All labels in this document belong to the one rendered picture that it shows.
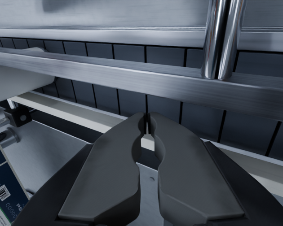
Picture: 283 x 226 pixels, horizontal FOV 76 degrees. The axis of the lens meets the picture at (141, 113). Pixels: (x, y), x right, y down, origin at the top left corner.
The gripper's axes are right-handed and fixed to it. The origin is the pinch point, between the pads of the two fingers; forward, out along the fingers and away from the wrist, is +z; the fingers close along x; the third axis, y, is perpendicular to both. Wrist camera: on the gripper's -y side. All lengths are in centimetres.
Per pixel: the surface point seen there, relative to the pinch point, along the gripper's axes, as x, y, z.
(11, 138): -32.8, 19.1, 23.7
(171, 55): 2.3, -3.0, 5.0
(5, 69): -15.2, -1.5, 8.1
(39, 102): -14.5, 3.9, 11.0
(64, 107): -10.5, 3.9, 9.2
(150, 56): 0.5, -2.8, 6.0
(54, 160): -20.3, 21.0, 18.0
